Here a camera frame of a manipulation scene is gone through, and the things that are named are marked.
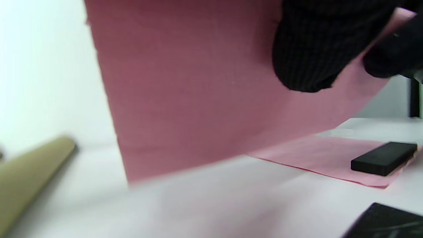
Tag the person's right hand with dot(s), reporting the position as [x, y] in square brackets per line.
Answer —
[396, 56]

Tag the person's left hand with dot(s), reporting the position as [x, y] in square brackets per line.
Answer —
[324, 43]

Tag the pink paper sheet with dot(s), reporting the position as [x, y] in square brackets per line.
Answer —
[314, 155]
[198, 99]

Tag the black rectangular weight bar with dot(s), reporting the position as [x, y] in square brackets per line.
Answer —
[386, 223]
[383, 158]

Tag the brown cardboard mailing tube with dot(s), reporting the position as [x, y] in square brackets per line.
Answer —
[29, 175]

